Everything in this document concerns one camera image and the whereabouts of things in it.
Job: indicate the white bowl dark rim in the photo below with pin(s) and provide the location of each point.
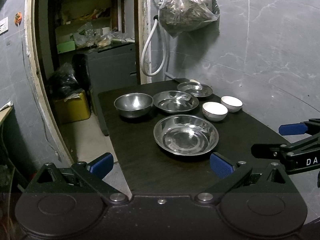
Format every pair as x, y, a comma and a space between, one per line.
231, 103

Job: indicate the white wall switch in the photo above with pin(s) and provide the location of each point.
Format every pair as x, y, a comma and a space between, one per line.
4, 25

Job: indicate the cleaver with pale handle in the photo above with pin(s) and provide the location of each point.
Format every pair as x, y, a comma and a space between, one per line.
177, 79

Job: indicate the medium steel plate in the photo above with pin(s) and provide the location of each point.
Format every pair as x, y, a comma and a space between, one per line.
174, 101

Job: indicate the deep steel bowl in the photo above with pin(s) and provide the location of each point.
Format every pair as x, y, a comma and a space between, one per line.
133, 105

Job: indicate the green box on shelf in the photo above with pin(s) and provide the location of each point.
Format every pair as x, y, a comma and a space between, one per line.
65, 47

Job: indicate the large steel plate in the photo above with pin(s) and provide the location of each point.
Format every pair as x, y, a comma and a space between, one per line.
185, 135

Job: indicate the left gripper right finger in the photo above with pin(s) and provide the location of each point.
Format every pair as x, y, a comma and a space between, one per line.
231, 175

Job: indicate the grey cabinet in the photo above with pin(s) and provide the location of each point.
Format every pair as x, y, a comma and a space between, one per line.
112, 68

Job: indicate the orange wall hook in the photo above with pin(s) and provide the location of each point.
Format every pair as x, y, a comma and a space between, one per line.
18, 18

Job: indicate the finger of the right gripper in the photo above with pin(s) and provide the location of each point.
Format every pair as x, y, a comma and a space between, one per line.
310, 127
278, 151

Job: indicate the black garbage bag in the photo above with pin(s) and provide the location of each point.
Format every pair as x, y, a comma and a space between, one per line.
63, 83

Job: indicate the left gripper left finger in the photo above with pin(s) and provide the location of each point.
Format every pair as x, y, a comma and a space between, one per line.
93, 173

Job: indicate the white bowl red rim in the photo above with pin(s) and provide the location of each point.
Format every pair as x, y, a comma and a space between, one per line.
214, 111

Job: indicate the plastic bag on wall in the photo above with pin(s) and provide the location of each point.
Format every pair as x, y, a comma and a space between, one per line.
178, 16

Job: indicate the yellow bin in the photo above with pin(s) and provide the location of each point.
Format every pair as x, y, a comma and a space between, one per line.
73, 108

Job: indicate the small steel plate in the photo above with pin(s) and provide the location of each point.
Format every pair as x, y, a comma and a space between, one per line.
196, 89

